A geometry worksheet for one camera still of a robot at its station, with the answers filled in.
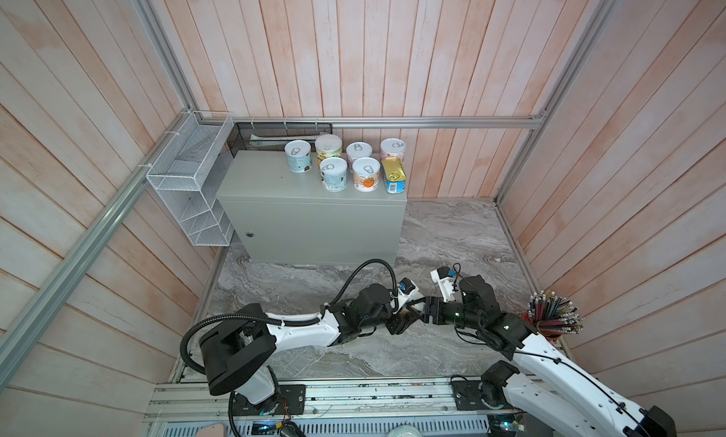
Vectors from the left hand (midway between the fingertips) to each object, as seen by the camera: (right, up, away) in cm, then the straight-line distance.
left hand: (410, 312), depth 78 cm
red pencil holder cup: (+39, 0, -2) cm, 39 cm away
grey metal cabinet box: (-37, +27, +1) cm, 46 cm away
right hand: (0, +2, -2) cm, 3 cm away
